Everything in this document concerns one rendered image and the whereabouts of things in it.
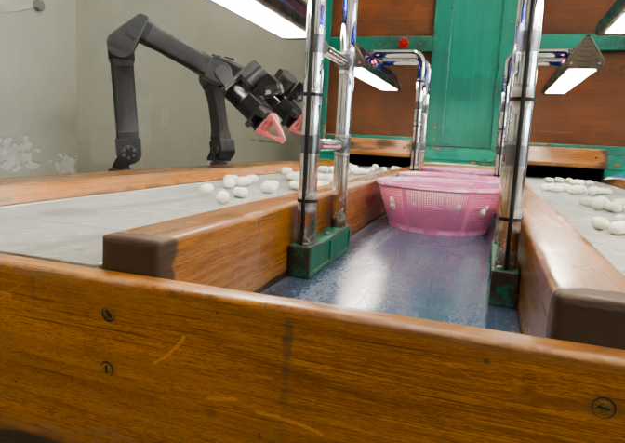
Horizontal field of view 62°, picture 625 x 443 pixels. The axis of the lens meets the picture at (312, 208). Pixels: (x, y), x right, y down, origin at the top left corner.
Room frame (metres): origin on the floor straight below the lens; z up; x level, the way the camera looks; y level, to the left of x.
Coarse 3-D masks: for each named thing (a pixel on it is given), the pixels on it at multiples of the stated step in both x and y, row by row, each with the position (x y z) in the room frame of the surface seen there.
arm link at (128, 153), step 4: (124, 148) 1.31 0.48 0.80; (128, 148) 1.32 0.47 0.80; (132, 148) 1.32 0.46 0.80; (124, 152) 1.31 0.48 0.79; (128, 152) 1.31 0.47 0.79; (132, 152) 1.32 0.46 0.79; (136, 152) 1.32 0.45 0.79; (120, 156) 1.31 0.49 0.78; (124, 156) 1.31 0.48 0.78; (128, 156) 1.32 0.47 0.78; (132, 156) 1.32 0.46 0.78; (116, 160) 1.31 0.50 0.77; (120, 160) 1.31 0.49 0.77; (124, 160) 1.31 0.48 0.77; (128, 160) 1.31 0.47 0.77; (132, 160) 1.32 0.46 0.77; (116, 164) 1.31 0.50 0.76; (120, 164) 1.31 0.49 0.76; (124, 164) 1.31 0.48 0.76; (128, 164) 1.31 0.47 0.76; (124, 168) 1.32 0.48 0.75
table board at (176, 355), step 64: (0, 256) 0.41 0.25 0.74; (0, 320) 0.40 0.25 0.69; (64, 320) 0.38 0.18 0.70; (128, 320) 0.36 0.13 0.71; (192, 320) 0.34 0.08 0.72; (256, 320) 0.33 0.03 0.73; (320, 320) 0.32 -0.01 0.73; (384, 320) 0.31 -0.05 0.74; (0, 384) 0.40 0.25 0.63; (64, 384) 0.38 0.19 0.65; (128, 384) 0.36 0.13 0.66; (192, 384) 0.34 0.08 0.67; (256, 384) 0.33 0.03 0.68; (320, 384) 0.31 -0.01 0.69; (384, 384) 0.30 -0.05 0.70; (448, 384) 0.29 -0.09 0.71; (512, 384) 0.28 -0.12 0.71; (576, 384) 0.27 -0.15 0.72
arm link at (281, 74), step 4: (276, 72) 1.74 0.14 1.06; (280, 72) 1.73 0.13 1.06; (284, 72) 1.72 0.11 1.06; (288, 72) 1.75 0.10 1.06; (276, 76) 1.74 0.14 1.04; (280, 76) 1.72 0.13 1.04; (284, 76) 1.70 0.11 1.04; (288, 76) 1.72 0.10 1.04; (292, 76) 1.74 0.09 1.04; (280, 80) 1.71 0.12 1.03; (284, 80) 1.71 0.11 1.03; (288, 80) 1.70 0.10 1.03; (292, 80) 1.71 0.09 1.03; (296, 80) 1.73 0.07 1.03; (284, 84) 1.71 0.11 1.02; (288, 84) 1.71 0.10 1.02; (292, 84) 1.71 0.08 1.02; (284, 88) 1.71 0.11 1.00; (288, 88) 1.72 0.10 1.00; (292, 88) 1.73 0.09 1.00; (284, 92) 1.72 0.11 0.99; (288, 92) 1.73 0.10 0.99
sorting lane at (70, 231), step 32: (128, 192) 0.88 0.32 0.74; (160, 192) 0.91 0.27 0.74; (192, 192) 0.94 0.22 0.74; (256, 192) 0.99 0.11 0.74; (288, 192) 1.02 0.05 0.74; (0, 224) 0.54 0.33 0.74; (32, 224) 0.55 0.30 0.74; (64, 224) 0.56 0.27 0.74; (96, 224) 0.57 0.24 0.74; (128, 224) 0.58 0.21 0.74; (32, 256) 0.42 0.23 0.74; (64, 256) 0.42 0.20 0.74; (96, 256) 0.43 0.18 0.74
